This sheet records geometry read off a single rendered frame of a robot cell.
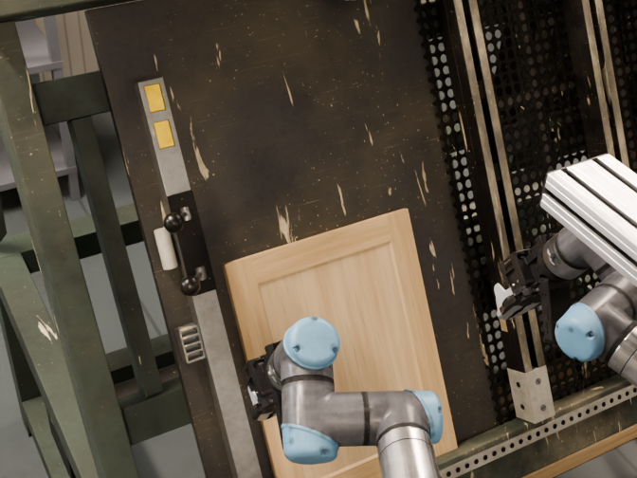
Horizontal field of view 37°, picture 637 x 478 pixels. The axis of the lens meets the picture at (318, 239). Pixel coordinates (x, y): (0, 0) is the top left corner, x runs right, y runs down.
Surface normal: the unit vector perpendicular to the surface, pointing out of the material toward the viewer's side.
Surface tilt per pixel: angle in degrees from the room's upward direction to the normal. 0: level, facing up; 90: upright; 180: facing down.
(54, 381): 0
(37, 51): 0
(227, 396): 58
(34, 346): 0
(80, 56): 90
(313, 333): 28
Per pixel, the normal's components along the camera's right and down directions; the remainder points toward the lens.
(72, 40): 0.49, 0.57
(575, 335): -0.70, 0.43
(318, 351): 0.26, -0.42
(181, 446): 0.05, -0.77
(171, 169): 0.43, 0.07
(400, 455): -0.38, -0.75
